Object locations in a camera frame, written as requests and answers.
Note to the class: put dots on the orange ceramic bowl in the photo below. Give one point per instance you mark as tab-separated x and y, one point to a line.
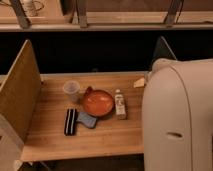
97	102

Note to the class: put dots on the small wooden wedge block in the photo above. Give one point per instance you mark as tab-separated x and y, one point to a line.
139	83

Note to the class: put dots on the left wooden divider panel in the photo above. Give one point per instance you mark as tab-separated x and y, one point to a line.
18	94

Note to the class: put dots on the white container on shelf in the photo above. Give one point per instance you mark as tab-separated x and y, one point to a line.
30	8

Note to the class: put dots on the black white striped object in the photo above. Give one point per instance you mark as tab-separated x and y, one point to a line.
70	122

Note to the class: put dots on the small white labelled bottle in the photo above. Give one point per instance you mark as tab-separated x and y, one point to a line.
120	105

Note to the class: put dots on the blue sponge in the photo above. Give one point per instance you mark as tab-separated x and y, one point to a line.
87	120

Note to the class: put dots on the translucent plastic cup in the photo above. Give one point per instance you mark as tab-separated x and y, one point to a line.
71	89

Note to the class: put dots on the background shelf rail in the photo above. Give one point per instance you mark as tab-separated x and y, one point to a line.
106	15

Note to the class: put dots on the right divider panel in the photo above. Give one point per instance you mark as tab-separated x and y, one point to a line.
162	50

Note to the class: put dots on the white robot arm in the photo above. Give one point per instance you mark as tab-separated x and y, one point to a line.
177	116

